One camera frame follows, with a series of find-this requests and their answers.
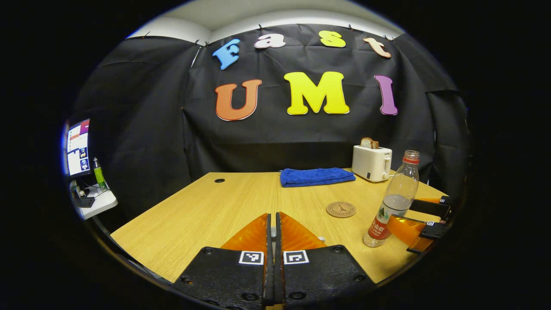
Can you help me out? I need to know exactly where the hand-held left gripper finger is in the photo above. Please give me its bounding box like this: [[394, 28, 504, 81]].
[[174, 213, 274, 309], [275, 211, 376, 308]]

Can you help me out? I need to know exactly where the clear plastic water bottle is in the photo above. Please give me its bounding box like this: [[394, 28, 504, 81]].
[[363, 150, 421, 248]]

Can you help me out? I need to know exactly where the round wooden coaster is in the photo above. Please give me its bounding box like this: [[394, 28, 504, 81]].
[[326, 201, 357, 219]]

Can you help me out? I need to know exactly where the green bottle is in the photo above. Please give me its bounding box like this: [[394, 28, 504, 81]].
[[93, 157, 106, 189]]

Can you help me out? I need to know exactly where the white toaster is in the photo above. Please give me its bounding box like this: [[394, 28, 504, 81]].
[[352, 145, 393, 183]]

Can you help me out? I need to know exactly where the blue folded towel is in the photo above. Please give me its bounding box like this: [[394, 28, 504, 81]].
[[279, 167, 357, 188]]

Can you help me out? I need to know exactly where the white side table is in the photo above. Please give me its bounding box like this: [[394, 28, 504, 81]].
[[71, 183, 118, 220]]

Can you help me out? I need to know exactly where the computer monitor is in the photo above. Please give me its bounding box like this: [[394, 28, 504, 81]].
[[65, 119, 91, 178]]

